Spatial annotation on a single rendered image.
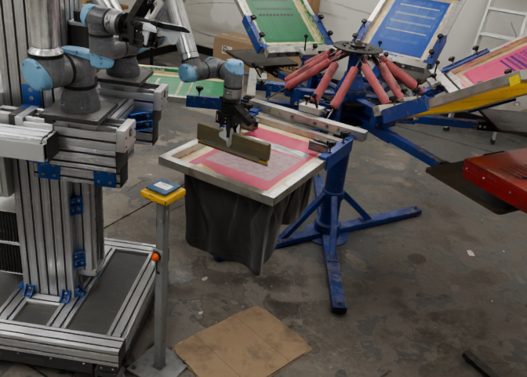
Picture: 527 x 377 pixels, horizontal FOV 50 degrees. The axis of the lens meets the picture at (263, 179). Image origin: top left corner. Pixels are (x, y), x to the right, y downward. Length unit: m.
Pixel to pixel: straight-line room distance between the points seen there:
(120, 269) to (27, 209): 0.65
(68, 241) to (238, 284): 1.10
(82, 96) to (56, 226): 0.75
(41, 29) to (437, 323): 2.52
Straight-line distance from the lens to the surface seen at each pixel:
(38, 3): 2.07
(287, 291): 3.40
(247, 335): 3.04
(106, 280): 3.07
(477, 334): 3.47
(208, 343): 2.98
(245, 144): 2.38
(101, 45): 1.90
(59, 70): 2.12
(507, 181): 2.53
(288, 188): 2.34
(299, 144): 2.86
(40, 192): 2.71
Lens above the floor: 2.04
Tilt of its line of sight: 26 degrees down
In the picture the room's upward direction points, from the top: 6 degrees clockwise
